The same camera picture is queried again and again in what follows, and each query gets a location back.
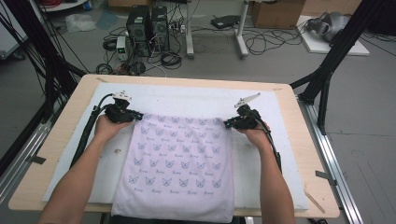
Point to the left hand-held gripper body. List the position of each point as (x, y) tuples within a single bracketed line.
[(120, 113)]

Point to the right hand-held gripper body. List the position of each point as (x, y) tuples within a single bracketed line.
[(249, 121)]

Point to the lavender t-shirt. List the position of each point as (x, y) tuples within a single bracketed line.
[(174, 186)]

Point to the person's right hand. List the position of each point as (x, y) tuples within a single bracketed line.
[(258, 138)]

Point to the person's left hand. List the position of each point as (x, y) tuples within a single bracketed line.
[(107, 130)]

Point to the white foam grid mat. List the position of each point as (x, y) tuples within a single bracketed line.
[(186, 96)]

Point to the white bench power supply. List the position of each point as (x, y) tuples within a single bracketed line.
[(122, 48)]

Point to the wide black computer tower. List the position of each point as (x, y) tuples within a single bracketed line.
[(138, 31)]

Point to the white desk leg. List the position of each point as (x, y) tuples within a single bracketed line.
[(189, 31), (241, 34)]

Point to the narrow black computer tower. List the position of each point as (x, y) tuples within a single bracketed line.
[(160, 29)]

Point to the black tape piece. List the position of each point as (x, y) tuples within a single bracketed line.
[(38, 160), (325, 176)]

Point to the clear plastic bag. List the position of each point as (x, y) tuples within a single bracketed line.
[(80, 22)]

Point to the flat black device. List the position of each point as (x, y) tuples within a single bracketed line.
[(224, 21)]

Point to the white floor board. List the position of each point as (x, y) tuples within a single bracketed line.
[(317, 46)]

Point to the low cardboard box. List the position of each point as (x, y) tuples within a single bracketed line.
[(127, 3)]

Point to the large cardboard box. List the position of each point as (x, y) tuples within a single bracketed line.
[(277, 14)]

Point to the white round table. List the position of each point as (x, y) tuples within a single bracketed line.
[(62, 5)]

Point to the grey headset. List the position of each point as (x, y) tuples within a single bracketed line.
[(330, 25)]

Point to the white cabinet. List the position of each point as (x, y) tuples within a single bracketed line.
[(9, 37)]

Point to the aluminium rail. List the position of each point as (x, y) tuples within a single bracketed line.
[(21, 155), (342, 196)]

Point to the black metal frame stand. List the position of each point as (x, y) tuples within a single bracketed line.
[(342, 40), (34, 34)]

